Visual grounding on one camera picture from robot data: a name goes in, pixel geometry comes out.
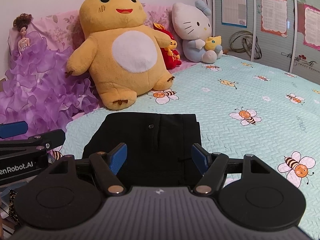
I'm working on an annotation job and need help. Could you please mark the black trousers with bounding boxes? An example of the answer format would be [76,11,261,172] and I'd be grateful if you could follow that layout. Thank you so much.
[82,112,202,189]

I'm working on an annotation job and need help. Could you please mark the doll in purple dress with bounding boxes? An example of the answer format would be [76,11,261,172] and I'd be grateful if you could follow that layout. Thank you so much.
[1,14,98,139]

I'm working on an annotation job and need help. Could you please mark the mint quilted bee bedspread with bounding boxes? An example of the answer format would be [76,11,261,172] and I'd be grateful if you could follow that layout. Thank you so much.
[51,55,320,239]

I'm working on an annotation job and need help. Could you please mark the yellow plush toy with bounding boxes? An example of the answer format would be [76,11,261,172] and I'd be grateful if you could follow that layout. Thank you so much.
[66,0,174,110]

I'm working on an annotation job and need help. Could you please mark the red small plush toy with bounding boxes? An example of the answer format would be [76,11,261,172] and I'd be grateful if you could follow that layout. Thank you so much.
[153,23,182,70]

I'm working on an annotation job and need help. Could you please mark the pink framed paper poster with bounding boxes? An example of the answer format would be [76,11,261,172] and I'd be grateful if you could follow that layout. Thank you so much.
[304,4,320,50]

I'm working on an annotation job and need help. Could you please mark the grey sliding wardrobe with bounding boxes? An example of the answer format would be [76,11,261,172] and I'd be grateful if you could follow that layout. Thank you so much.
[213,0,319,83]

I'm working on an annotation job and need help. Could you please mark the white cat plush toy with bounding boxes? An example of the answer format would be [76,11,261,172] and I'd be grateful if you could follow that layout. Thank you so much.
[171,0,223,64]

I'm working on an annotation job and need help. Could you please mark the blue framed paper poster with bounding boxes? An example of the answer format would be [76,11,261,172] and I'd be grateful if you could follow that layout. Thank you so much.
[221,0,247,28]

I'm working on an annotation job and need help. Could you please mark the orange framed paper poster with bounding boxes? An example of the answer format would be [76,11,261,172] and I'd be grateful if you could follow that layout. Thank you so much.
[261,0,287,37]

